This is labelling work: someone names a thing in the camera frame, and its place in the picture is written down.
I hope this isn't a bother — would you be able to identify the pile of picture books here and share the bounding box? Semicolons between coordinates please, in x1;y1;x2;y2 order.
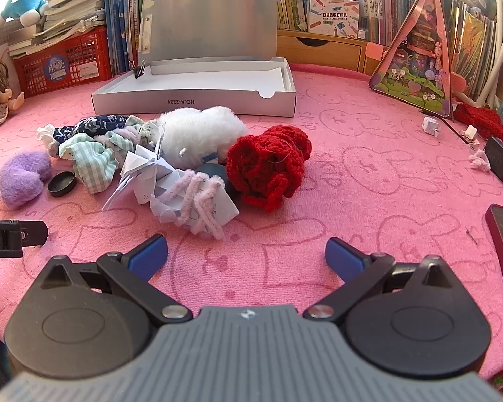
448;0;499;102

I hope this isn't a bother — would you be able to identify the purple pipe cleaner bundle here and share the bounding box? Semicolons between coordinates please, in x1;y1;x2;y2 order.
161;171;228;241

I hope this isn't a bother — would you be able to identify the red knit cloth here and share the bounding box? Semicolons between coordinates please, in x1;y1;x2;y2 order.
453;102;503;148

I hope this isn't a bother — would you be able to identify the red plastic basket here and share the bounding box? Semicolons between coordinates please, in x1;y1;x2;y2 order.
12;26;112;99

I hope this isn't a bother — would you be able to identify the black round lid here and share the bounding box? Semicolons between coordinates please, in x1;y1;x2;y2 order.
47;171;77;198

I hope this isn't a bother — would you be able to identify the dark round lid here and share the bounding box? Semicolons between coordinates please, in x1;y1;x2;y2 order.
194;163;240;202

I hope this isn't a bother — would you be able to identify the wooden drawer unit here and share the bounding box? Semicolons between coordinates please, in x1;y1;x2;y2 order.
276;28;387;73

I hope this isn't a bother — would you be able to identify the white lamp pole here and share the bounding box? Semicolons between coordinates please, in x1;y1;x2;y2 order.
477;0;503;107

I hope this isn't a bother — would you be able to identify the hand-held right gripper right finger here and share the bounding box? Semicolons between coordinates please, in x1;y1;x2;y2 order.
302;237;451;323

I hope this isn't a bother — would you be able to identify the blue plush toy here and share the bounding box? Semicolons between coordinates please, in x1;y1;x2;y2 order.
0;0;53;29

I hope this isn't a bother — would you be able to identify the blue floral pouch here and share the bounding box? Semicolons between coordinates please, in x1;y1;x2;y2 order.
52;115;131;144

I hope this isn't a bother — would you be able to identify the green checked cloth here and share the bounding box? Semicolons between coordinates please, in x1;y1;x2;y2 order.
58;132;131;195

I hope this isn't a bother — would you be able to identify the white folded paper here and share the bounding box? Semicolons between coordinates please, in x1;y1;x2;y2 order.
102;144;240;235

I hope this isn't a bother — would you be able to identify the red crochet piece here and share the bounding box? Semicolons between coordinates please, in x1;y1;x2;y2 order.
226;125;313;213

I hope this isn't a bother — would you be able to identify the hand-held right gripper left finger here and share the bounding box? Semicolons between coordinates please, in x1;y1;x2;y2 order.
37;233;193;326

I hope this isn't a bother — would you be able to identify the white charger plug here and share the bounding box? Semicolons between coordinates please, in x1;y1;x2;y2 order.
421;117;442;137

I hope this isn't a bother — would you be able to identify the label printer box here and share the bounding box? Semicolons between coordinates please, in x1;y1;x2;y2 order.
305;0;362;39

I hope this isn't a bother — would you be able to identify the row of upright books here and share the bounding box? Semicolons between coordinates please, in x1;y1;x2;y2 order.
251;0;434;45

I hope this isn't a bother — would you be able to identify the row of blue folders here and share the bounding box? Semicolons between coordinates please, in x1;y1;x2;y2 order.
104;0;152;77

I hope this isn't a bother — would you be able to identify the stack of loose books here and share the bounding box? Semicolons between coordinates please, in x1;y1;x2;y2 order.
7;0;108;57

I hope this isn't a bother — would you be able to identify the white fluffy plush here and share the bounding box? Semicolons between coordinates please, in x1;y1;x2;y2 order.
156;106;248;169

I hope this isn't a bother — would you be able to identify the purple plush heart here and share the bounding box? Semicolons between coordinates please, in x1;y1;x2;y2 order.
0;151;53;211

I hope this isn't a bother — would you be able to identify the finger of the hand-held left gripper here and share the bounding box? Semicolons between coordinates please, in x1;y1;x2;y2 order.
21;221;49;248

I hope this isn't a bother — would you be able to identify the pink triangular toy house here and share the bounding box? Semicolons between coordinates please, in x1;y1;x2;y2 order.
368;0;454;119

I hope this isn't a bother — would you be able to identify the white crumpled tissue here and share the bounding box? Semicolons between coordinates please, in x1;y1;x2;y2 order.
36;124;60;143

